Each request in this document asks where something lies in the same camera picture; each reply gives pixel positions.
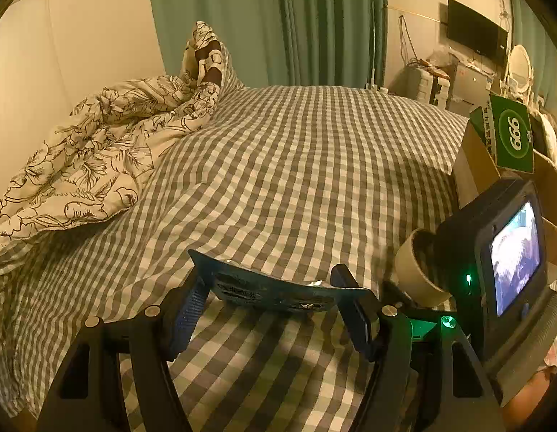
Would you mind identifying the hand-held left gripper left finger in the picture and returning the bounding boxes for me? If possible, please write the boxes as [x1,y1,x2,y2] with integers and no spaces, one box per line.
[37,274,211,432]

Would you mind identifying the hanging wall cables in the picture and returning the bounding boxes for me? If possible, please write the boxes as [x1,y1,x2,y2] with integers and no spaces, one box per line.
[398,14,419,66]

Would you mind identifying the floral and brown pillow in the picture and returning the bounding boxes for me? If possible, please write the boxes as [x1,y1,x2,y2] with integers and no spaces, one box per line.
[179,21,243,100]

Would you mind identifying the narrow green curtain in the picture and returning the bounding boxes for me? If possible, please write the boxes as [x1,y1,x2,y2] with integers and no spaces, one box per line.
[508,0,557,109]

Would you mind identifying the grey checkered bedsheet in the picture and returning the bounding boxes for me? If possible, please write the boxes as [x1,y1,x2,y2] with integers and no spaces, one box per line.
[0,83,557,432]

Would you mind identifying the wide green curtain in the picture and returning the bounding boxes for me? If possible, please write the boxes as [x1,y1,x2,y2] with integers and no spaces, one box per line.
[146,0,290,86]

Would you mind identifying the person's right forearm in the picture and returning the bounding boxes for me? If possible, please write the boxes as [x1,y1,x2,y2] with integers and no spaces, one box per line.
[504,364,557,419]

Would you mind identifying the green and white medicine box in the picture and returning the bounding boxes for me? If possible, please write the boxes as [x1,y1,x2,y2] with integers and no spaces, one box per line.
[469,94,536,174]

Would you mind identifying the white suitcase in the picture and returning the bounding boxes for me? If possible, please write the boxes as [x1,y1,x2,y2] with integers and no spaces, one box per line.
[407,65,450,109]

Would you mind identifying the white jacket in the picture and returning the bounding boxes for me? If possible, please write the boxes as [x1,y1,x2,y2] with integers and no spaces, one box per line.
[542,114,557,163]

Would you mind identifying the thin white pole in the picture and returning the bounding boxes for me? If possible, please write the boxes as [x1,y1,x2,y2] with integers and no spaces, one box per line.
[367,2,379,88]

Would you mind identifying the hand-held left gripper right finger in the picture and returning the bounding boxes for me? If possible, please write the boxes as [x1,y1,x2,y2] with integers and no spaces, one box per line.
[330,263,504,432]

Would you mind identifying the teal blister pack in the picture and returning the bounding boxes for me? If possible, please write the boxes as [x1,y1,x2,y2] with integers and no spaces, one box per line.
[188,249,379,313]

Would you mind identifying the white tape roll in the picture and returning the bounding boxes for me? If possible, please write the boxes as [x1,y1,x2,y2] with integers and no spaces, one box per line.
[394,229,455,306]

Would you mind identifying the black wall television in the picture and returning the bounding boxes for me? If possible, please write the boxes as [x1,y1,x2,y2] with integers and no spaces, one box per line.
[446,0,509,61]

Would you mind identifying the brown cardboard box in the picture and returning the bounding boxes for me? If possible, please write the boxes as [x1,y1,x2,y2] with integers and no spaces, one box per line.
[450,119,557,293]

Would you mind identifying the clear plastic bag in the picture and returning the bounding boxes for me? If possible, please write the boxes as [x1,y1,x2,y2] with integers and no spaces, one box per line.
[429,47,455,70]

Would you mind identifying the small silver fridge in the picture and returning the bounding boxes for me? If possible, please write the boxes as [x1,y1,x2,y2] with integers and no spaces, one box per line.
[452,62,500,115]

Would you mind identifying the floral print quilt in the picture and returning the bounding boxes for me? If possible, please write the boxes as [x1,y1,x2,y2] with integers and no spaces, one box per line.
[0,74,225,257]

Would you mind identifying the white oval mirror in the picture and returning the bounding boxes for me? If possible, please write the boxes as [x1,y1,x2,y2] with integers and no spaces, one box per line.
[505,45,534,100]

